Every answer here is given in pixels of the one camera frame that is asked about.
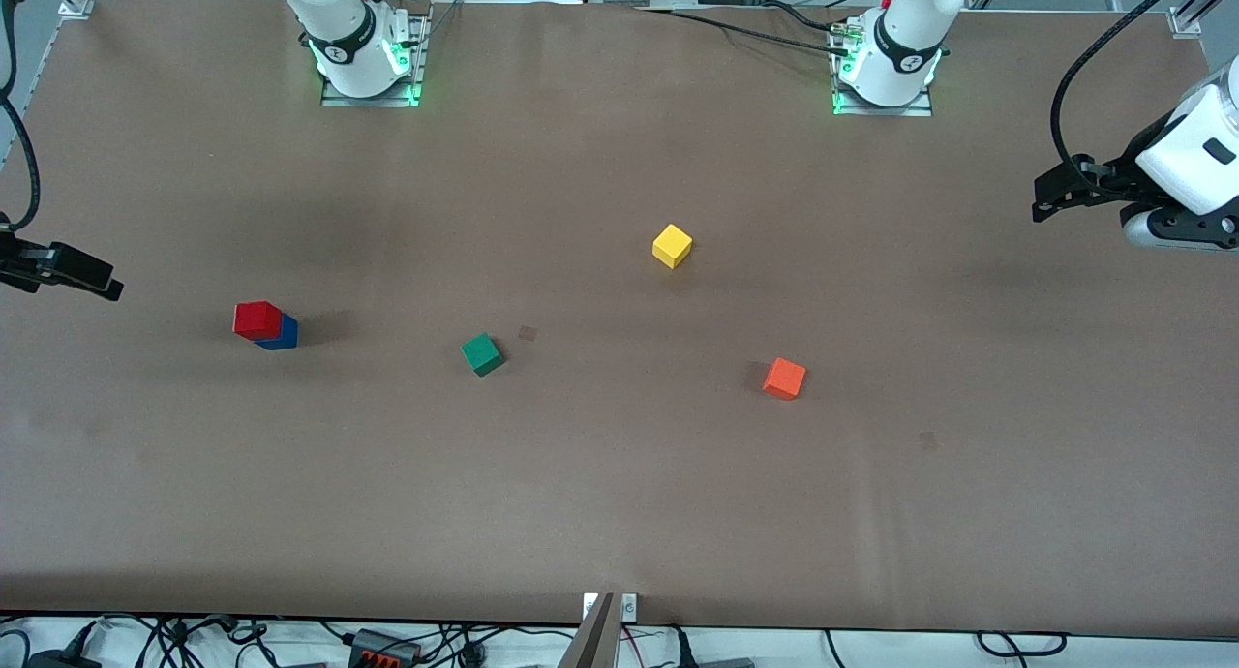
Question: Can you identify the red cube block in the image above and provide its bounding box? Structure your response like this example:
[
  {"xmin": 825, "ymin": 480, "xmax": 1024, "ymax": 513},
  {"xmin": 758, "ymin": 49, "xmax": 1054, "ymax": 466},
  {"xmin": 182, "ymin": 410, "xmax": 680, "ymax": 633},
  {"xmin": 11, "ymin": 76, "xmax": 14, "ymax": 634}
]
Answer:
[{"xmin": 233, "ymin": 301, "xmax": 284, "ymax": 342}]

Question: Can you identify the orange cube block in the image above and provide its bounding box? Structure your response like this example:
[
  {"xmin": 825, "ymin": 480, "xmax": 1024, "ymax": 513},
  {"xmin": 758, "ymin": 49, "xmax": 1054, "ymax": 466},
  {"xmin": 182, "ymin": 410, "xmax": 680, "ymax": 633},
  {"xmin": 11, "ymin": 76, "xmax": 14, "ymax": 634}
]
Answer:
[{"xmin": 762, "ymin": 357, "xmax": 807, "ymax": 402}]

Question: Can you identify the yellow cube block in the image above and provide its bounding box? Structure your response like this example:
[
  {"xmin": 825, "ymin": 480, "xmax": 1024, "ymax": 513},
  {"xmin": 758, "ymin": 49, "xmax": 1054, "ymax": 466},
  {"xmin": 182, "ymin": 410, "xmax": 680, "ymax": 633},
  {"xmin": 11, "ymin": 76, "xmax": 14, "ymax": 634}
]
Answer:
[{"xmin": 651, "ymin": 224, "xmax": 694, "ymax": 270}]

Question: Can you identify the green cube block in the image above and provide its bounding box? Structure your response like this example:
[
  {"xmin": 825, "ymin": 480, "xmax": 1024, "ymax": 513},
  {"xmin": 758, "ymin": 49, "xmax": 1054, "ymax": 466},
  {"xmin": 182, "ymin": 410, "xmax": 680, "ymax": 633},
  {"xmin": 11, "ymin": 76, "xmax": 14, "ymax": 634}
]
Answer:
[{"xmin": 461, "ymin": 332, "xmax": 506, "ymax": 378}]

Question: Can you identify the black orange connector box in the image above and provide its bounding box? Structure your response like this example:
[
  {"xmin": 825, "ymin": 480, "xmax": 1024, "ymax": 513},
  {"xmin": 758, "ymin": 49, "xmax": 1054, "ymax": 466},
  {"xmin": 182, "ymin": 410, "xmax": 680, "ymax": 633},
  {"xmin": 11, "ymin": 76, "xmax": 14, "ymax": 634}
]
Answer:
[{"xmin": 348, "ymin": 628, "xmax": 423, "ymax": 666}]

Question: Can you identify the brown table cover mat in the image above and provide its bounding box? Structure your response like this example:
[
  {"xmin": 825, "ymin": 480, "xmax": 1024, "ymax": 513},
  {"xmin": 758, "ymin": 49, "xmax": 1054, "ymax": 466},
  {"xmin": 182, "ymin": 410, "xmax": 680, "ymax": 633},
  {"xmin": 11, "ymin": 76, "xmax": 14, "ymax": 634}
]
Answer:
[{"xmin": 0, "ymin": 0, "xmax": 1239, "ymax": 640}]

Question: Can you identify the grey angled metal bar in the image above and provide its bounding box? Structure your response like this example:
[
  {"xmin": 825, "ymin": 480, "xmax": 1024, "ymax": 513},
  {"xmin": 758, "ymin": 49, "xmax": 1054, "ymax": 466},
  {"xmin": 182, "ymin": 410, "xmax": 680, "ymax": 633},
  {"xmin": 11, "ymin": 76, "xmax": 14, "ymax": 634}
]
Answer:
[{"xmin": 559, "ymin": 592, "xmax": 620, "ymax": 668}]

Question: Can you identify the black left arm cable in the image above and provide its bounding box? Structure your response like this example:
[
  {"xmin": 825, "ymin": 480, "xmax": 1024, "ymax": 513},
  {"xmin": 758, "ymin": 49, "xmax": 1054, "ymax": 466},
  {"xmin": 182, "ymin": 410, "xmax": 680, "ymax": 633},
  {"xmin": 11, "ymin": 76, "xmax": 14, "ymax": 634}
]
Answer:
[{"xmin": 1052, "ymin": 0, "xmax": 1206, "ymax": 177}]

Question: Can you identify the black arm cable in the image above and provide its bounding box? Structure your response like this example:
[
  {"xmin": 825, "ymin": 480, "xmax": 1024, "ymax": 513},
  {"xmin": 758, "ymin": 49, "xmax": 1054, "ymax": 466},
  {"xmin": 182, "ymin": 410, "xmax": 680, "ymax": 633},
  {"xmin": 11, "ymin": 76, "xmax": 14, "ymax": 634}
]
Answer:
[
  {"xmin": 0, "ymin": 0, "xmax": 42, "ymax": 233},
  {"xmin": 1052, "ymin": 0, "xmax": 1206, "ymax": 177}
]

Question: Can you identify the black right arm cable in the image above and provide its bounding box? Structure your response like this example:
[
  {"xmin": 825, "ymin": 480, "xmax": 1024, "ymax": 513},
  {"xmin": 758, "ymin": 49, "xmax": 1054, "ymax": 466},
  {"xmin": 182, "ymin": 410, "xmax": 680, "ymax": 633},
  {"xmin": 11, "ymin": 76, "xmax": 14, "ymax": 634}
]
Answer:
[{"xmin": 0, "ymin": 0, "xmax": 42, "ymax": 233}]

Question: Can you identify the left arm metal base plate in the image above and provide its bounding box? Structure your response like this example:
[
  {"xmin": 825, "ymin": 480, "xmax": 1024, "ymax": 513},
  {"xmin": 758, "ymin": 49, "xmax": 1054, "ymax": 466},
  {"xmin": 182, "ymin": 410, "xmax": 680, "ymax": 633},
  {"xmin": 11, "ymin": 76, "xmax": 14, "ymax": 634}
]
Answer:
[{"xmin": 832, "ymin": 24, "xmax": 935, "ymax": 117}]

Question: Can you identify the black cable on table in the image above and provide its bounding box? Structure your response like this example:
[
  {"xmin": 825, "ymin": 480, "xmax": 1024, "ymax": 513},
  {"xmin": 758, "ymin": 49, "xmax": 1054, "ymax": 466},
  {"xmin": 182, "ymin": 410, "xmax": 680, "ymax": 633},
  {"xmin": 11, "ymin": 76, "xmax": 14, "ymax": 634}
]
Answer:
[{"xmin": 634, "ymin": 6, "xmax": 858, "ymax": 57}]

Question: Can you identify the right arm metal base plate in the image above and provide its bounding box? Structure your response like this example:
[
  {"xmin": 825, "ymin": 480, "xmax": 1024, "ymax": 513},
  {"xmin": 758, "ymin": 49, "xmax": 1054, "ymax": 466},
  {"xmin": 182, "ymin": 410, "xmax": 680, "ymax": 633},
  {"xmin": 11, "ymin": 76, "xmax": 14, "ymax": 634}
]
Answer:
[{"xmin": 321, "ymin": 15, "xmax": 429, "ymax": 107}]

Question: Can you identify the black looped floor cable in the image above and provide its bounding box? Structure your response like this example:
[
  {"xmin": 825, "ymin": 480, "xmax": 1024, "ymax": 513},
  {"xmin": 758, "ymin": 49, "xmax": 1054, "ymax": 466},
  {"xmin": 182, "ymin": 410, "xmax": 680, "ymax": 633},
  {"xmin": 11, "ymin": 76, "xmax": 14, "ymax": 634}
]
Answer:
[{"xmin": 976, "ymin": 630, "xmax": 1069, "ymax": 658}]

